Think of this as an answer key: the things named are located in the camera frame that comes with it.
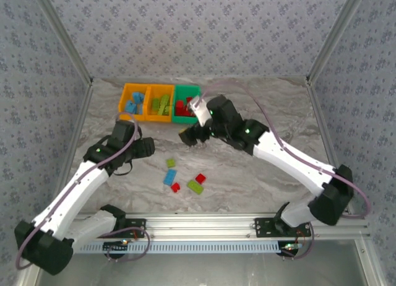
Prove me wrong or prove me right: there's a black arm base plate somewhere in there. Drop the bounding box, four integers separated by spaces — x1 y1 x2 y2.
254 217 312 238
105 218 147 238

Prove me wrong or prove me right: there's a small black controller board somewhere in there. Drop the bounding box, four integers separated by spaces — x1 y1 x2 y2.
103 240 129 253
279 241 303 256

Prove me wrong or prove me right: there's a green plastic bin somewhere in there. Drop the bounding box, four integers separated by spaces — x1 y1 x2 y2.
171 84 201 124

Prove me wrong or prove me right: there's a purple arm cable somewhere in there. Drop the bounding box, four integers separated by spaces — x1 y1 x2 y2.
199 81 371 261
15 112 152 271

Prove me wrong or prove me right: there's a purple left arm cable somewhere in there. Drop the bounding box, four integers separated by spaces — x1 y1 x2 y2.
15 112 152 271

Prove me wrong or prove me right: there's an aluminium extrusion beam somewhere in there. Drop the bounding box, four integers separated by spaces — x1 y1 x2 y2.
73 214 371 239

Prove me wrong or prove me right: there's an aluminium frame leg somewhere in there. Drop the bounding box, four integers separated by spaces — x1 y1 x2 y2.
355 238 388 286
15 267 43 286

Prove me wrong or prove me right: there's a grey metal panel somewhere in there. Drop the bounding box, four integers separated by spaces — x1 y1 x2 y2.
37 251 371 286

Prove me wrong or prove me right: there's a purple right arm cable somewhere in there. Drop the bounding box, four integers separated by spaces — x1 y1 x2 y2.
199 81 371 261

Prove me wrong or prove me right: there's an orange plastic bin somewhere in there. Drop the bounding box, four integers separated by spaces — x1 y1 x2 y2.
144 84 176 123
118 83 151 121

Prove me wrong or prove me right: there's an aluminium frame post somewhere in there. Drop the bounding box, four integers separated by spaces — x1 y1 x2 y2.
30 0 94 86
305 0 369 84

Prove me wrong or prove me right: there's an aluminium table side rail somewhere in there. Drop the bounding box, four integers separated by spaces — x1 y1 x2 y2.
306 77 356 215
54 80 95 206

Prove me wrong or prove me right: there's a white slotted cable duct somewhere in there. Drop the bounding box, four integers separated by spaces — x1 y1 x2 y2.
72 240 287 255

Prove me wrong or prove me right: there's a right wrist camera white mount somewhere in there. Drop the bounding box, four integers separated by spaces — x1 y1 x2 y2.
188 96 212 128

